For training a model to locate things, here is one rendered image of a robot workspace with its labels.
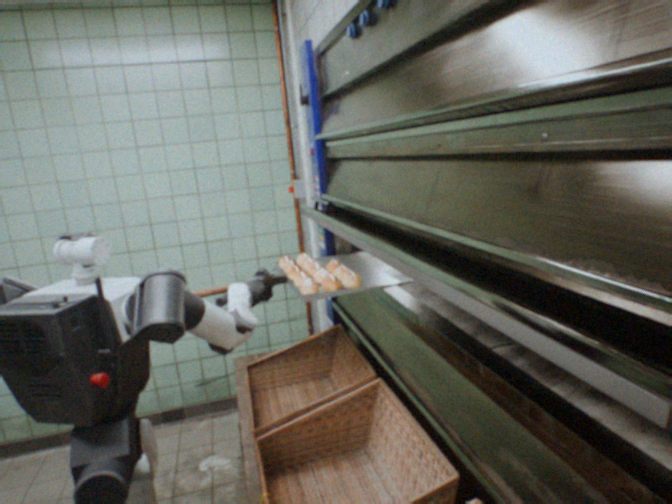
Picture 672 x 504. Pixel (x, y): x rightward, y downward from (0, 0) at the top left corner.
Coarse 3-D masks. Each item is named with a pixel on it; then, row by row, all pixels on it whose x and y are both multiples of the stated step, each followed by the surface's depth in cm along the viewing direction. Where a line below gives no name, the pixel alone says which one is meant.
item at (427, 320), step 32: (384, 288) 160; (416, 320) 133; (448, 320) 126; (480, 352) 106; (512, 384) 91; (544, 416) 82; (576, 416) 79; (576, 448) 75; (608, 448) 70; (608, 480) 69; (640, 480) 63
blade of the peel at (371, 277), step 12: (276, 264) 201; (324, 264) 201; (348, 264) 196; (360, 264) 194; (360, 276) 176; (372, 276) 175; (384, 276) 173; (360, 288) 159; (372, 288) 160; (312, 300) 155
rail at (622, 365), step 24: (432, 264) 87; (456, 288) 76; (480, 288) 70; (504, 312) 64; (528, 312) 59; (552, 336) 55; (576, 336) 51; (600, 360) 48; (624, 360) 45; (648, 384) 42
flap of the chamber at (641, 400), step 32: (320, 224) 172; (352, 224) 161; (384, 256) 108; (448, 256) 110; (448, 288) 79; (512, 288) 81; (544, 288) 83; (512, 320) 62; (576, 320) 64; (608, 320) 66; (544, 352) 56; (640, 352) 53; (608, 384) 47
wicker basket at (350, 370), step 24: (312, 336) 218; (264, 360) 214; (288, 360) 217; (312, 360) 220; (336, 360) 218; (360, 360) 185; (264, 384) 217; (288, 384) 220; (312, 384) 220; (336, 384) 213; (360, 384) 168; (264, 408) 202; (288, 408) 201; (312, 408) 165; (336, 408) 168; (264, 432) 163; (360, 432) 172
